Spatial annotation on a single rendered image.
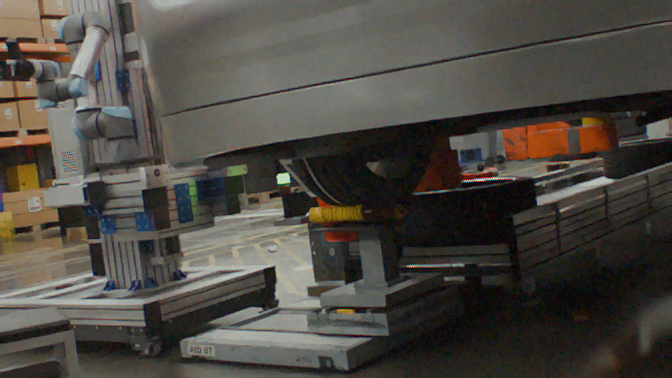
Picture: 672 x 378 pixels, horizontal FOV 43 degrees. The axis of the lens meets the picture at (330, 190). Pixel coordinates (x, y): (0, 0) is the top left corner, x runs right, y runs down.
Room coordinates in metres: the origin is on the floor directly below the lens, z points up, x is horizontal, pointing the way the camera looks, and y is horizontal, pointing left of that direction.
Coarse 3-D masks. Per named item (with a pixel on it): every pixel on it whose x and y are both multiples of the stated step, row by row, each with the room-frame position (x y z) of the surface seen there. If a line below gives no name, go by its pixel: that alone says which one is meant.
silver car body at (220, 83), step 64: (192, 0) 2.13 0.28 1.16; (256, 0) 1.99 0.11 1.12; (320, 0) 1.88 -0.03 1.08; (384, 0) 1.79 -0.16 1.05; (448, 0) 1.71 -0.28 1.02; (512, 0) 1.64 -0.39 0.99; (576, 0) 1.57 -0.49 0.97; (640, 0) 1.52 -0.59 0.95; (192, 64) 2.20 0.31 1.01; (256, 64) 2.06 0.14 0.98; (320, 64) 1.95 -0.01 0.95; (384, 64) 1.85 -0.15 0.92; (448, 64) 1.77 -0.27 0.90; (512, 64) 1.69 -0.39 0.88; (576, 64) 1.62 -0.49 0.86; (640, 64) 1.56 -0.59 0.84; (192, 128) 2.31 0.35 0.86; (256, 128) 2.14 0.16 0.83; (320, 128) 2.02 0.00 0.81; (384, 128) 2.87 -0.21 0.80
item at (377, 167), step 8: (408, 152) 3.31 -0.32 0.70; (416, 152) 3.28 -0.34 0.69; (360, 160) 2.99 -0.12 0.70; (384, 160) 3.36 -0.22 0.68; (392, 160) 3.33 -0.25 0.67; (400, 160) 3.30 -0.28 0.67; (408, 160) 3.28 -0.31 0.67; (416, 160) 3.27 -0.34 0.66; (368, 168) 3.02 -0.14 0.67; (376, 168) 3.34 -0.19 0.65; (384, 168) 3.31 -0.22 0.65; (392, 168) 3.29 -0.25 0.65; (400, 168) 3.26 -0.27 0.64; (408, 168) 3.23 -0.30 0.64; (376, 176) 3.05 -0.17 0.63; (384, 176) 3.24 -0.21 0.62; (392, 176) 3.20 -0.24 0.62; (400, 176) 3.17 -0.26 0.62
